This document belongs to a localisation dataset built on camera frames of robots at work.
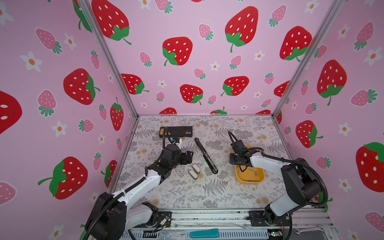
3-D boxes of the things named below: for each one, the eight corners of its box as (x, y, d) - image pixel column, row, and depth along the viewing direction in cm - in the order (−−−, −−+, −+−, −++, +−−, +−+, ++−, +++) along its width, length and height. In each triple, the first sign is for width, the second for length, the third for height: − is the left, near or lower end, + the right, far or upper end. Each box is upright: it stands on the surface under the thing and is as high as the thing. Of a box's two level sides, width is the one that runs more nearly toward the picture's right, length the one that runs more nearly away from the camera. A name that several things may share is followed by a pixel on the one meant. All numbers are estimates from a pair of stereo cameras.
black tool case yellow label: (158, 137, 110) (157, 135, 108) (160, 128, 116) (159, 126, 113) (192, 137, 110) (192, 135, 108) (192, 128, 116) (192, 126, 113)
